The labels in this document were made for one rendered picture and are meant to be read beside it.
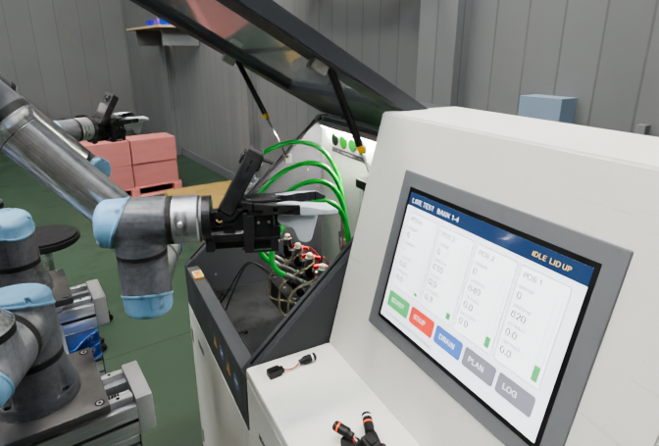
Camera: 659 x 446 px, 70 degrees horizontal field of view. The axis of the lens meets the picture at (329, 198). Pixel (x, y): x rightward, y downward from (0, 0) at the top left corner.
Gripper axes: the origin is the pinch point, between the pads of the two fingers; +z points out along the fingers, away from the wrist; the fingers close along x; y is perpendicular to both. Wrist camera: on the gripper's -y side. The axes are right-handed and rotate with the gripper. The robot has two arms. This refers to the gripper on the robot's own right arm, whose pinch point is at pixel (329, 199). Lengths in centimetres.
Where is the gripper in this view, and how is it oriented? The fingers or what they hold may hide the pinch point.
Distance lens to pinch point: 75.6
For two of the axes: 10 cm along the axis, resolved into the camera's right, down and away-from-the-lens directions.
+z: 9.9, -0.5, 1.5
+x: 1.6, 1.7, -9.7
